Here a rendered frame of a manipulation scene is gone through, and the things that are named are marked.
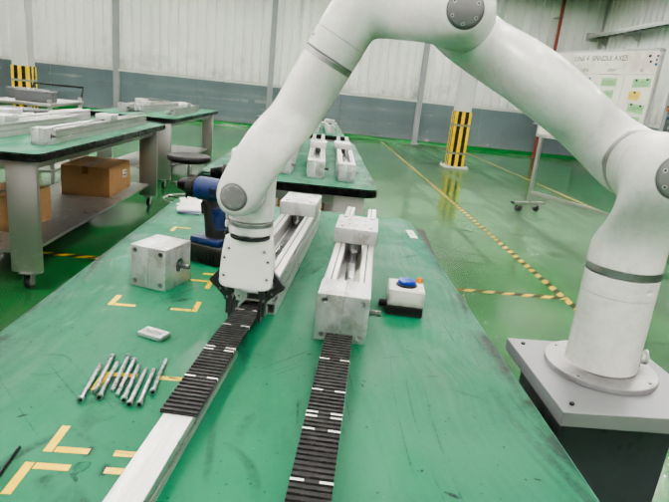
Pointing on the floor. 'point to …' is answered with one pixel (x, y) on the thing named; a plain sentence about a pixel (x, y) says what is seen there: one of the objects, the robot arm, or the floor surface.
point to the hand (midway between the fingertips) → (246, 310)
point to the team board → (632, 91)
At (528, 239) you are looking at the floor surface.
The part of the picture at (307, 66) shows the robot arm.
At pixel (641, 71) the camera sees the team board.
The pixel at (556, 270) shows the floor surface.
